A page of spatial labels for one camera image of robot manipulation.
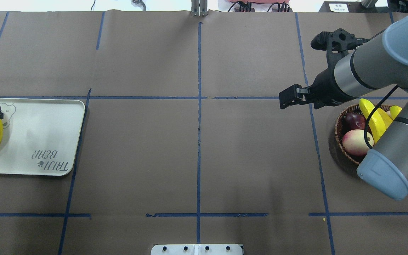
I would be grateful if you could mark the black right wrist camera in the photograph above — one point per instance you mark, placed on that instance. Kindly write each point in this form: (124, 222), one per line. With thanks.
(336, 44)

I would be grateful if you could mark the white bear serving tray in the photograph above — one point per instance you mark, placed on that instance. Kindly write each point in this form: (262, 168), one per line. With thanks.
(40, 136)

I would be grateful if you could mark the aluminium frame post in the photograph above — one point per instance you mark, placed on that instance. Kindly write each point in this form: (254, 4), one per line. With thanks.
(199, 8)

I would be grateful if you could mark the brown wicker fruit basket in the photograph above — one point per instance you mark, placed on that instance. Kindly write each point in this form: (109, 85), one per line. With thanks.
(344, 160)

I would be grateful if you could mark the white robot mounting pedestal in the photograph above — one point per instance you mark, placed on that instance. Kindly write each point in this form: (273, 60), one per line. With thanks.
(198, 249)

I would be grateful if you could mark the dark red apple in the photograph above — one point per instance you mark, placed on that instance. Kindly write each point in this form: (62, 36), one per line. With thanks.
(353, 121)

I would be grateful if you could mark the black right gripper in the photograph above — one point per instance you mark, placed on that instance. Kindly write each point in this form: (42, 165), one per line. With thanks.
(323, 88)

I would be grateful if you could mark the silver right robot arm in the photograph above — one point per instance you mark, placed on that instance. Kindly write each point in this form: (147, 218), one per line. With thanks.
(373, 71)

